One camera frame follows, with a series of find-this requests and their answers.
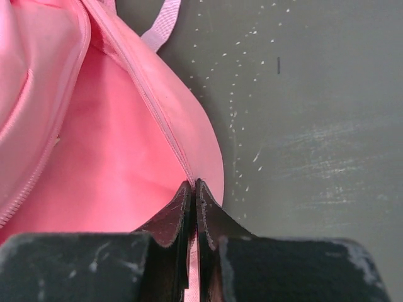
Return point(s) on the pink student backpack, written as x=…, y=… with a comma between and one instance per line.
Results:
x=97, y=132

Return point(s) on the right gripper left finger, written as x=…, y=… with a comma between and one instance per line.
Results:
x=149, y=264

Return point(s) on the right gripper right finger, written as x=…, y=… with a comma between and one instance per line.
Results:
x=236, y=265

